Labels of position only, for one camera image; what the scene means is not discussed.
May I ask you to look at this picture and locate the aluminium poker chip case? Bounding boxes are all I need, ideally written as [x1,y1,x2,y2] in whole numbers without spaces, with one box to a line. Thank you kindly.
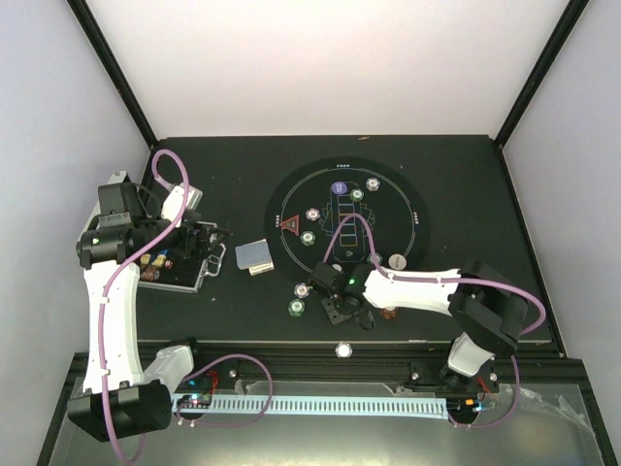
[139,235,227,293]

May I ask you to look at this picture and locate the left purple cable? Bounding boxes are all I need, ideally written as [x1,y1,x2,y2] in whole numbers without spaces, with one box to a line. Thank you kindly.
[96,148,273,462]

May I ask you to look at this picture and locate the purple round blind button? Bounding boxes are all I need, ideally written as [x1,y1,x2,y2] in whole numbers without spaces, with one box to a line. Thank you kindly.
[331,181,349,196]

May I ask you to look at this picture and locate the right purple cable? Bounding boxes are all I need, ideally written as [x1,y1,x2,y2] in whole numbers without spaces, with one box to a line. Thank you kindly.
[322,213,546,431]

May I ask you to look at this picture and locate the green poker chip stack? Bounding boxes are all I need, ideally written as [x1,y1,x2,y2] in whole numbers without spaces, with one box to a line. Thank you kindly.
[287,299,305,317]

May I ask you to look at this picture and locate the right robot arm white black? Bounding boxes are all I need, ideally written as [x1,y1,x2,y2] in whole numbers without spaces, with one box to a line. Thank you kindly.
[307,261,528,392]

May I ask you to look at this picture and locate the white slotted cable duct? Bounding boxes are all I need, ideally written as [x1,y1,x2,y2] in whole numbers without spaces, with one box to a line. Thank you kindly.
[172,393,448,420]

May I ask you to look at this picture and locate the chips inside case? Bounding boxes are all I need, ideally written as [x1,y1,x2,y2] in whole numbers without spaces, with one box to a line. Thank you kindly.
[139,250,174,282]

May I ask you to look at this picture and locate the blue chip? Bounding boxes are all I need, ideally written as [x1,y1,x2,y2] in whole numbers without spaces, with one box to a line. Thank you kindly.
[294,283,310,299]

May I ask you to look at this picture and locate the white chip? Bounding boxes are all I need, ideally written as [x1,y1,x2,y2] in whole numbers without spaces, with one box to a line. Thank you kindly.
[335,342,353,358]

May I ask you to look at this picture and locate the purple cable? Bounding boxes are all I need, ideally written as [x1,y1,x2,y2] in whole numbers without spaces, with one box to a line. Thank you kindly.
[322,213,546,431]
[96,148,273,462]

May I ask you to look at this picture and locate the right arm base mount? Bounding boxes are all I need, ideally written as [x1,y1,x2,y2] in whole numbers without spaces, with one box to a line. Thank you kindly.
[406,358,500,424]

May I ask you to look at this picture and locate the round black poker mat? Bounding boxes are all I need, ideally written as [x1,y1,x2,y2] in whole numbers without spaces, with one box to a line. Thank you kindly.
[263,156,432,298]

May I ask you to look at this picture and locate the red triangular dealer button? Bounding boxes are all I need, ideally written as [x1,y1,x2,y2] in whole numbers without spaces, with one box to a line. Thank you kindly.
[278,215,300,236]

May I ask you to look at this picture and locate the blue playing card deck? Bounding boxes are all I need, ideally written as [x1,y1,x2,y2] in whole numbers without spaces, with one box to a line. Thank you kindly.
[235,239,272,270]

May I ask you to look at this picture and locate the white round blind button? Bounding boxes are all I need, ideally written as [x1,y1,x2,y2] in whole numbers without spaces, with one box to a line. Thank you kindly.
[388,253,408,270]

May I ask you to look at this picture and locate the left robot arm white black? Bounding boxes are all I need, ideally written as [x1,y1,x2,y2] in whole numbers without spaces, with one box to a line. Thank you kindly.
[68,182,228,442]

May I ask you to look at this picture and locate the red poker chip stack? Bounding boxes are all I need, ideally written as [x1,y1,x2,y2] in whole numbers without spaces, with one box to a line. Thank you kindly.
[380,309,397,319]

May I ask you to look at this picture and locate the white card box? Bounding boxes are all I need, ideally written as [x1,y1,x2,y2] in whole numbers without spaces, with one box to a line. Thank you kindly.
[248,261,275,277]

